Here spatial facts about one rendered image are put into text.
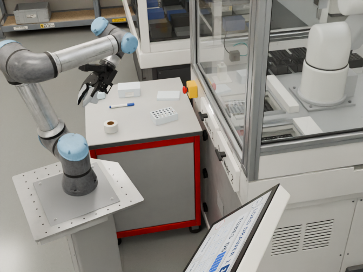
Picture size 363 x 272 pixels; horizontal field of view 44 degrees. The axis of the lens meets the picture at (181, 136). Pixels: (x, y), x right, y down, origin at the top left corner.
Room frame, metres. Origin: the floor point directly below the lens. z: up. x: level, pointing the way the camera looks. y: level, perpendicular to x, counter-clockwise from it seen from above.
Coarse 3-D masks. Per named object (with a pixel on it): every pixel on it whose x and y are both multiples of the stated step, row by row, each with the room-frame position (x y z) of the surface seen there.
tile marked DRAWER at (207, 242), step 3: (213, 234) 0.96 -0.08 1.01; (207, 237) 0.97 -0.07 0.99; (210, 237) 0.95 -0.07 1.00; (207, 240) 0.95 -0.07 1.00; (210, 240) 0.93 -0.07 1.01; (204, 243) 0.94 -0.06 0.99; (207, 243) 0.93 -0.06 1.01; (204, 246) 0.92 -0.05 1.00; (207, 246) 0.91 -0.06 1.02; (201, 249) 0.92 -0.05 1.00; (204, 249) 0.90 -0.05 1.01; (198, 252) 0.91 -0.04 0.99; (201, 252) 0.90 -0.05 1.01; (204, 252) 0.88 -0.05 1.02; (198, 255) 0.89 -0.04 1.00; (201, 255) 0.88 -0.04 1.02; (195, 258) 0.89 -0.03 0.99
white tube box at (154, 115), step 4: (164, 108) 2.08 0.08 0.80; (168, 108) 2.08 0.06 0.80; (172, 108) 2.08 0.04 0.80; (152, 112) 2.05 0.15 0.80; (156, 112) 2.05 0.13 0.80; (160, 112) 2.05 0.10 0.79; (164, 112) 2.04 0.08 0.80; (168, 112) 2.05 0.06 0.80; (172, 112) 2.04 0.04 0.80; (176, 112) 2.04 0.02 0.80; (152, 116) 2.02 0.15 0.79; (156, 116) 2.02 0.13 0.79; (164, 116) 2.00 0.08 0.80; (168, 116) 2.01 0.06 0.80; (172, 116) 2.01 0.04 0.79; (176, 116) 2.02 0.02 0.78; (152, 120) 2.02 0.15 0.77; (156, 120) 1.98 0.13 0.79; (160, 120) 1.99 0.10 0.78; (164, 120) 2.00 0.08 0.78; (168, 120) 2.00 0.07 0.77; (172, 120) 2.01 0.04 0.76; (156, 124) 1.98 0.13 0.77
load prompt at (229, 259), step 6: (252, 210) 0.91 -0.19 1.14; (258, 210) 0.88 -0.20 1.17; (252, 216) 0.88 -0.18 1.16; (246, 222) 0.87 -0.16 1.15; (252, 222) 0.84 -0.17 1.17; (246, 228) 0.83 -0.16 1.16; (240, 234) 0.82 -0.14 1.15; (246, 234) 0.80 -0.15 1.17; (234, 240) 0.82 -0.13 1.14; (240, 240) 0.79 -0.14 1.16; (234, 246) 0.78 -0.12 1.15; (240, 246) 0.76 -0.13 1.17; (228, 252) 0.78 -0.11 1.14; (234, 252) 0.75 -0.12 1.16; (228, 258) 0.74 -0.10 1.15; (234, 258) 0.72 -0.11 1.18; (222, 264) 0.74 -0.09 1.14; (228, 264) 0.71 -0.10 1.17; (222, 270) 0.71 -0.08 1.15
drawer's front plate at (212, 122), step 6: (204, 102) 1.90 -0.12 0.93; (204, 108) 1.88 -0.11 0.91; (210, 114) 1.79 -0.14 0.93; (204, 120) 1.88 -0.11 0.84; (210, 120) 1.76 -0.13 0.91; (210, 126) 1.76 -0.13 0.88; (216, 126) 1.68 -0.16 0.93; (210, 132) 1.76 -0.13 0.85; (216, 132) 1.68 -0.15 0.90; (216, 138) 1.68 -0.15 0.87; (216, 144) 1.68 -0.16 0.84
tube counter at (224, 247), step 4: (232, 240) 0.83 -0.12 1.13; (224, 244) 0.84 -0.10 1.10; (228, 244) 0.82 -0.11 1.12; (224, 248) 0.81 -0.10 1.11; (220, 252) 0.81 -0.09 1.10; (224, 252) 0.79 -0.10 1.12; (220, 256) 0.78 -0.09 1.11; (216, 260) 0.78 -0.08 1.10; (220, 260) 0.76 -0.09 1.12; (212, 264) 0.77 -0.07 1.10; (216, 264) 0.76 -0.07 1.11; (212, 268) 0.75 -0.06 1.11; (216, 268) 0.74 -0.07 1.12
